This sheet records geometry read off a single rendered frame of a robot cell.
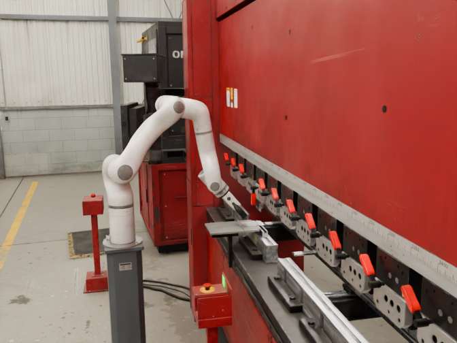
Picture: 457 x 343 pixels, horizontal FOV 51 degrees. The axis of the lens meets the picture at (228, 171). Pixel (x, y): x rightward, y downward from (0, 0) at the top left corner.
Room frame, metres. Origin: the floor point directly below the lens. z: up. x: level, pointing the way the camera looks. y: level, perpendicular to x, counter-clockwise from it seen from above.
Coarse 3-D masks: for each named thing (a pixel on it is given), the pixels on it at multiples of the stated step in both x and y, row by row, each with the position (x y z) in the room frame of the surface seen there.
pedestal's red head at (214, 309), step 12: (192, 288) 2.17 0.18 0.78; (216, 288) 2.16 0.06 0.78; (192, 300) 2.15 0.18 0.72; (204, 300) 2.00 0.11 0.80; (216, 300) 2.01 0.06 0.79; (228, 300) 2.02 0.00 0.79; (204, 312) 2.00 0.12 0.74; (216, 312) 2.01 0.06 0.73; (228, 312) 2.02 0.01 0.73; (204, 324) 2.00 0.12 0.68; (216, 324) 2.01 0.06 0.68; (228, 324) 2.02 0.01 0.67
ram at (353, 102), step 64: (256, 0) 2.37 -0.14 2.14; (320, 0) 1.62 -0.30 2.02; (384, 0) 1.23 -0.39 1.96; (448, 0) 0.99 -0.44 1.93; (256, 64) 2.37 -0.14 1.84; (320, 64) 1.60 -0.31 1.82; (384, 64) 1.21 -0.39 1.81; (448, 64) 0.97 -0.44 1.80; (256, 128) 2.37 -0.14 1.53; (320, 128) 1.59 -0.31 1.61; (384, 128) 1.20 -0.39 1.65; (448, 128) 0.96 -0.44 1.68; (384, 192) 1.18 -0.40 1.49; (448, 192) 0.94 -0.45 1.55; (448, 256) 0.93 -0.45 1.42
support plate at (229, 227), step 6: (222, 222) 2.53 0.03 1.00; (228, 222) 2.53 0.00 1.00; (234, 222) 2.52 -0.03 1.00; (210, 228) 2.42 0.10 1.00; (216, 228) 2.42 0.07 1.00; (222, 228) 2.42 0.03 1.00; (228, 228) 2.42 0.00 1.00; (234, 228) 2.42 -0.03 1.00; (240, 228) 2.41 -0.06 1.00; (246, 228) 2.41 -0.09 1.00; (252, 228) 2.41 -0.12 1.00; (210, 234) 2.33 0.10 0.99; (216, 234) 2.34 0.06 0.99
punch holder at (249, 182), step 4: (248, 164) 2.52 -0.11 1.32; (252, 164) 2.44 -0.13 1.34; (248, 168) 2.52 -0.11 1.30; (252, 168) 2.44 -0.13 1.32; (248, 172) 2.52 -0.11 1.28; (252, 172) 2.44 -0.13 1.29; (248, 176) 2.52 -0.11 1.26; (248, 180) 2.51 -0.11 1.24; (252, 180) 2.43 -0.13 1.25; (248, 184) 2.51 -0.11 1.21; (252, 184) 2.43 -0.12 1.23; (248, 188) 2.51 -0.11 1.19
